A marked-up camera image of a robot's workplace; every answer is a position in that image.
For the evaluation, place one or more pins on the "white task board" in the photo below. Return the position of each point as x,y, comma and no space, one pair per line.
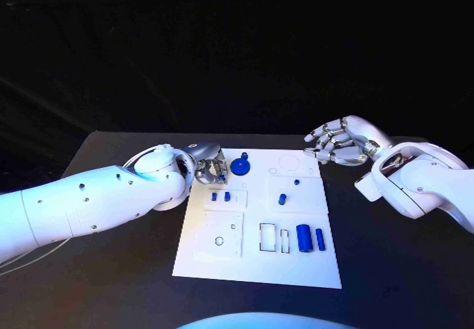
259,231

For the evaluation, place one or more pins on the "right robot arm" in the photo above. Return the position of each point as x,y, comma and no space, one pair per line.
422,180

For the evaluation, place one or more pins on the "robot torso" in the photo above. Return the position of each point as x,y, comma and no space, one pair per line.
262,321

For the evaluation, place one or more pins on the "blue gear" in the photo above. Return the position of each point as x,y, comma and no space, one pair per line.
240,165

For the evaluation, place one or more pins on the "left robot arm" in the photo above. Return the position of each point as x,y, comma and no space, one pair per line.
92,198

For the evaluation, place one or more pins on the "large blue cylinder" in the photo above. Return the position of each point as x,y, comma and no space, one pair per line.
304,238

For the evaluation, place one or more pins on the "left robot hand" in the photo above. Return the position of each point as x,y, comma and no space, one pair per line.
207,164

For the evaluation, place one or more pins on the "thin long blue cylinder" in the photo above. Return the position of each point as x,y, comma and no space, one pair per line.
319,239

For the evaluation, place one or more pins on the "small blue part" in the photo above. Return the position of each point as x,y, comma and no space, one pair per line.
221,177

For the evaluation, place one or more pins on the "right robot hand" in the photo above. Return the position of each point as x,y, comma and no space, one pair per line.
347,144

